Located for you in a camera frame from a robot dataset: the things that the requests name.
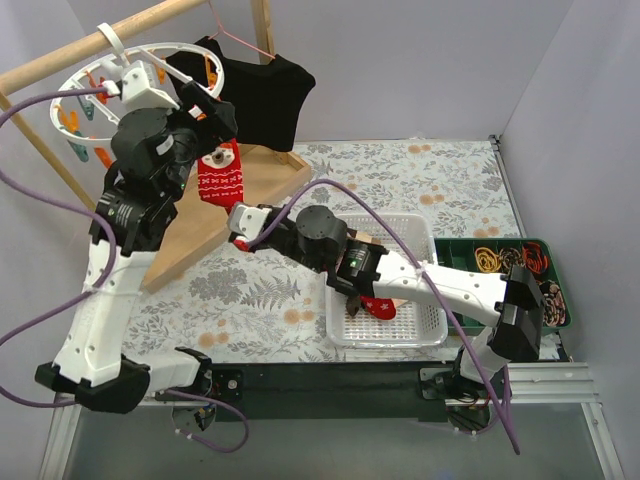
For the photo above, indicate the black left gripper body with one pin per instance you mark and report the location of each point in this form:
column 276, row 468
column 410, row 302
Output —
column 209, row 111

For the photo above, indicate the red patterned sock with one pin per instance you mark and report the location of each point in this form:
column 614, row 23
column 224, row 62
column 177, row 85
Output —
column 220, row 176
column 381, row 308

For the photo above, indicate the white round clip hanger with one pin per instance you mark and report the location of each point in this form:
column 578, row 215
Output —
column 87, row 82

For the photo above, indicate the cream brown striped sock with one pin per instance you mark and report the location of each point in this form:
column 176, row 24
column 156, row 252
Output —
column 358, row 238

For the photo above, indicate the black sock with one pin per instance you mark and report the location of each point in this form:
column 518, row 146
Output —
column 353, row 305

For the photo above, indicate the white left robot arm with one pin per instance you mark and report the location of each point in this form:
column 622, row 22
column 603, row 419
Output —
column 155, row 149

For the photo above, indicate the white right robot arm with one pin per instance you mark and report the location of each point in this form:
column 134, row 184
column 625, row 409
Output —
column 510, row 305

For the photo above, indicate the wooden hanger rack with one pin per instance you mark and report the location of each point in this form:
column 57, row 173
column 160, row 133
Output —
column 269, row 176

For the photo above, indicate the large black hanging cloth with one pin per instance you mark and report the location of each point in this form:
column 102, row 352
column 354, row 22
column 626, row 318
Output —
column 267, row 98

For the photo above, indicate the floral table mat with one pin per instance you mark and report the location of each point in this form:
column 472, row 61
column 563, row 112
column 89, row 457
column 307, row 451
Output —
column 238, row 307

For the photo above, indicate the white plastic basket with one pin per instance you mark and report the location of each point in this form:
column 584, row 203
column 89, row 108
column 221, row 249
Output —
column 414, row 325

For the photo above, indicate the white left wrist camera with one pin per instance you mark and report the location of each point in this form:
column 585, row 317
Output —
column 133, row 87

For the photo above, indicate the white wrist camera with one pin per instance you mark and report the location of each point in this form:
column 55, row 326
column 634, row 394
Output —
column 246, row 223
column 133, row 87

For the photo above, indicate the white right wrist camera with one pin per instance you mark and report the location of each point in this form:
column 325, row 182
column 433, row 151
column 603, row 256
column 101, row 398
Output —
column 246, row 223

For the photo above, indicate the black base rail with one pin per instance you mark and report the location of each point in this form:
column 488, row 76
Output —
column 312, row 391

